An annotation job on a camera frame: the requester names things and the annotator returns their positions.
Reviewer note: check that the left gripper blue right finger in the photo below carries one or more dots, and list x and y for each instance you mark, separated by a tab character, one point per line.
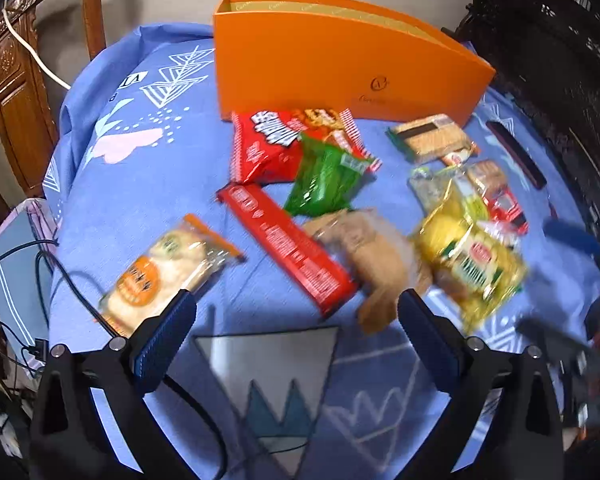
524	439

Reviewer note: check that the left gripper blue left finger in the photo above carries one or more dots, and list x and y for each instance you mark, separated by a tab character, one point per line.
68	440

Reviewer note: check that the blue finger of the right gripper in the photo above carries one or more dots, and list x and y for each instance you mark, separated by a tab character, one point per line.
572	236
563	352

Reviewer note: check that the small red snack packet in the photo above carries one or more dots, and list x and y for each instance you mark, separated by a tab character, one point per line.
492	186

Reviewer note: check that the yellow gold snack bag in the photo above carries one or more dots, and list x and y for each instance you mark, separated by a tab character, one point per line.
478	271

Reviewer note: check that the yellow green snack pack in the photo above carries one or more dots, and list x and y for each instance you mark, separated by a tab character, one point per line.
431	188

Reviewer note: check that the sesame cracker pack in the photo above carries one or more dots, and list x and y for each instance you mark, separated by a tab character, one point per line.
433	137

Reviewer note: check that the brown paper snack bag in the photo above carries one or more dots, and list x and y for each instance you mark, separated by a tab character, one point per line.
383	259

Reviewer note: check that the orange label biscuit pack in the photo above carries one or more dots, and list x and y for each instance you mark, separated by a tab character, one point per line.
182	258

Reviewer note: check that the long red biscuit box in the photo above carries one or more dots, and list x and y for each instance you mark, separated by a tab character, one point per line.
312	268

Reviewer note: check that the green snack packet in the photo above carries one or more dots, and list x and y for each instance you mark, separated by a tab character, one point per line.
327	178

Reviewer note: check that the smartphone in red case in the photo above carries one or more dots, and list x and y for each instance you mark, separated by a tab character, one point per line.
519	154

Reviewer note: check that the folded blue striped cloth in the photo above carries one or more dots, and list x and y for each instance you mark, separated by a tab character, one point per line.
25	277

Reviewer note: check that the blue patterned tablecloth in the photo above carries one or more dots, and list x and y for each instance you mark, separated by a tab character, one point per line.
142	145

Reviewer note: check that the red wafer snack bag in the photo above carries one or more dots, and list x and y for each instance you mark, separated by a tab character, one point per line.
266	145

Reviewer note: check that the carved wooden chair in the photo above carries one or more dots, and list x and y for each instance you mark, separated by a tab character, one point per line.
27	129

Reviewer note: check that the orange cardboard box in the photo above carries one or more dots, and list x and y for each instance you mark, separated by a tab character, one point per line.
376	62

